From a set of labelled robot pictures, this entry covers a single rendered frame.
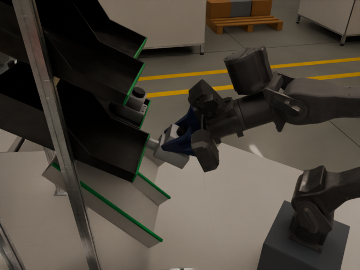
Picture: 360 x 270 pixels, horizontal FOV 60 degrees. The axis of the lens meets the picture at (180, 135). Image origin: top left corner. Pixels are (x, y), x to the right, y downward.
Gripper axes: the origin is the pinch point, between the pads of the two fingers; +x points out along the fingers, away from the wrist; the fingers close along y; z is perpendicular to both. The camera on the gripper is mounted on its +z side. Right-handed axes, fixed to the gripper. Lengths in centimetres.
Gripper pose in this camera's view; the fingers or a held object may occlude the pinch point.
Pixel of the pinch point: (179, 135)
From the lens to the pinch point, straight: 58.0
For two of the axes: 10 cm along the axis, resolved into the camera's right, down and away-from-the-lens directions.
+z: -4.1, -7.6, -5.0
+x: -9.1, 3.0, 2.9
